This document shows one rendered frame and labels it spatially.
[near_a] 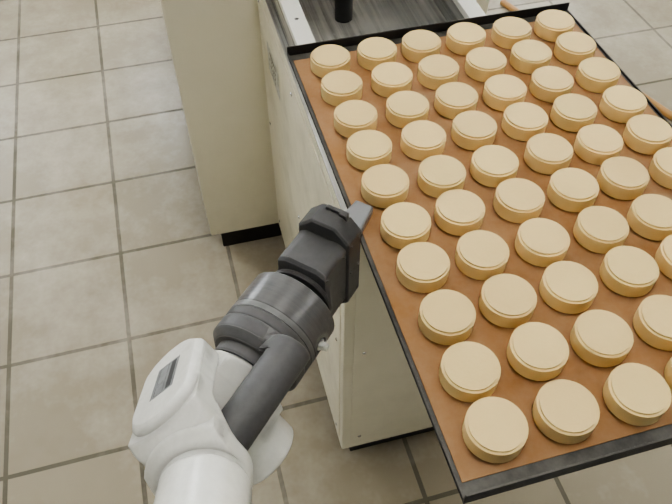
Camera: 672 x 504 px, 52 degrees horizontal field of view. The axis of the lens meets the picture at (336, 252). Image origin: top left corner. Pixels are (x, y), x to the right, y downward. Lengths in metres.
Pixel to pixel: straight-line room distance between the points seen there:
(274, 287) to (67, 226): 1.62
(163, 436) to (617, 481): 1.37
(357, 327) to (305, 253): 0.53
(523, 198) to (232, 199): 1.21
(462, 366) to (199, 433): 0.23
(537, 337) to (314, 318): 0.19
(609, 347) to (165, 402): 0.37
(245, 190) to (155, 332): 0.44
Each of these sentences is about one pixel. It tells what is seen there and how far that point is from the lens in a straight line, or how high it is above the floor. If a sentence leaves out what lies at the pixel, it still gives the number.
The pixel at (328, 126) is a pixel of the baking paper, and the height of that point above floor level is 1.00.
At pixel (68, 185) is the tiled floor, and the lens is 2.31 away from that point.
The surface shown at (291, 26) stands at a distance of 1.17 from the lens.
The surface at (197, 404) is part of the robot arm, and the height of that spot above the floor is 1.08.
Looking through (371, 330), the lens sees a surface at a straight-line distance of 1.16.
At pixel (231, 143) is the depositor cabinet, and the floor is 0.40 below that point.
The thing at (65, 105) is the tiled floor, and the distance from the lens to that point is 2.63.
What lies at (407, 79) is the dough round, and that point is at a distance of 0.85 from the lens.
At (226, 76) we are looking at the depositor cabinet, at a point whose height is 0.60.
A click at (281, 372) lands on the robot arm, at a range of 0.55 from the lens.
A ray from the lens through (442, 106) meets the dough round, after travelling 0.83.
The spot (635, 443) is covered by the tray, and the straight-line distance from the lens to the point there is 0.62.
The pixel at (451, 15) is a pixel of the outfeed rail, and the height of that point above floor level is 0.86.
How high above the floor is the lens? 1.52
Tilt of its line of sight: 51 degrees down
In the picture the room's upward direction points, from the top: straight up
